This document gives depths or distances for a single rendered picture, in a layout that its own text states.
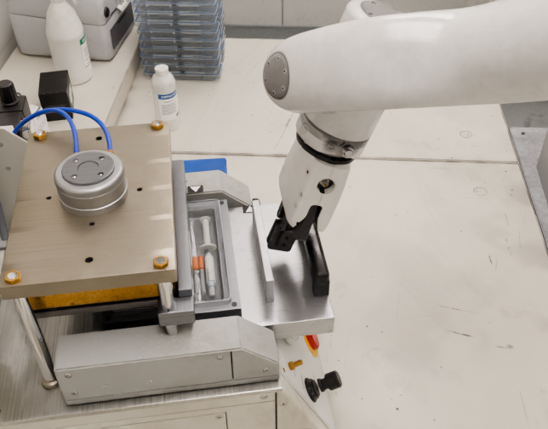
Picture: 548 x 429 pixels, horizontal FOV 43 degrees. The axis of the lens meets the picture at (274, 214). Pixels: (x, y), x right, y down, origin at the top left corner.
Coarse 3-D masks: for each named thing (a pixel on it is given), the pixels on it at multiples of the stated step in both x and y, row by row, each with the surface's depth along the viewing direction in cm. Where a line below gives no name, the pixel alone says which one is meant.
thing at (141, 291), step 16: (128, 288) 78; (144, 288) 78; (176, 288) 79; (32, 304) 77; (48, 304) 77; (64, 304) 78; (80, 304) 78; (96, 304) 79; (112, 304) 79; (128, 304) 79; (144, 304) 80
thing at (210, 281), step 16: (192, 208) 95; (208, 208) 95; (192, 224) 92; (208, 224) 92; (192, 240) 90; (208, 240) 90; (192, 256) 88; (208, 256) 88; (224, 256) 88; (208, 272) 86; (224, 272) 86; (208, 288) 84; (224, 288) 84
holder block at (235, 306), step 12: (228, 216) 95; (228, 228) 93; (228, 240) 91; (228, 252) 90; (228, 264) 88; (240, 300) 84; (108, 312) 82; (156, 312) 82; (204, 312) 83; (216, 312) 83; (228, 312) 83; (240, 312) 83; (108, 324) 82; (120, 324) 82; (132, 324) 82; (144, 324) 82; (156, 324) 83
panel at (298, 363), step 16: (304, 336) 102; (288, 352) 91; (304, 352) 99; (288, 368) 88; (304, 368) 95; (320, 368) 104; (304, 384) 92; (304, 400) 89; (320, 400) 96; (320, 416) 92
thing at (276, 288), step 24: (240, 216) 99; (264, 216) 98; (240, 240) 95; (264, 240) 89; (240, 264) 92; (264, 264) 86; (288, 264) 92; (240, 288) 89; (264, 288) 88; (288, 288) 88; (96, 312) 86; (264, 312) 86; (288, 312) 86; (312, 312) 85; (288, 336) 86
